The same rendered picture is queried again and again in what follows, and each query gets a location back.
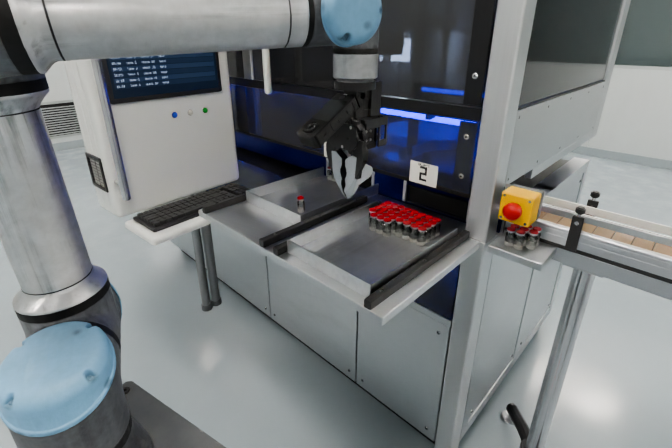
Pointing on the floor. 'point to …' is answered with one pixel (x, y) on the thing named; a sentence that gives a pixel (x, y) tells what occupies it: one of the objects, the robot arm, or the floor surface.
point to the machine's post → (490, 171)
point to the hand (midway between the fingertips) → (345, 193)
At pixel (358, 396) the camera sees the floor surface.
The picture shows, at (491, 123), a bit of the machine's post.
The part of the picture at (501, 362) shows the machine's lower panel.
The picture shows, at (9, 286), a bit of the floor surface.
